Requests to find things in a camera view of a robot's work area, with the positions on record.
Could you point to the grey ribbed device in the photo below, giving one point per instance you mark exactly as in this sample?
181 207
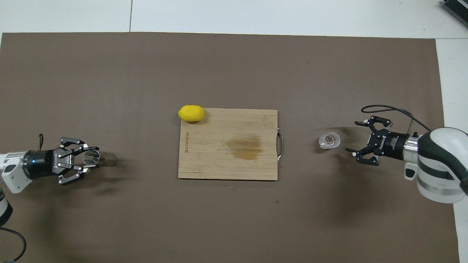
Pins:
459 9

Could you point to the small clear glass cup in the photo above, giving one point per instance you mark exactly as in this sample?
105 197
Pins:
329 140

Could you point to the yellow lemon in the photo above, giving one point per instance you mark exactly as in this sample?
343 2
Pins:
191 113

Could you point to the wooden cutting board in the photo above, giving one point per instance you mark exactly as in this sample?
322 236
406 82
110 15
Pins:
219 164

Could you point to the metal double jigger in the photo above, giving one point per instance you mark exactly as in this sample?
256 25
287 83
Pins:
108 159

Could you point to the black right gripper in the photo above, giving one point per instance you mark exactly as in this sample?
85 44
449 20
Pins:
387 145

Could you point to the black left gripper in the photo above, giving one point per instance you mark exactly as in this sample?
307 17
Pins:
42 163

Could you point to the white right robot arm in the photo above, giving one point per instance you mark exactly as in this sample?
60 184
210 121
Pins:
438 164

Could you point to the brown table mat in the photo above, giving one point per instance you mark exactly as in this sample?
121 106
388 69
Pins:
109 73

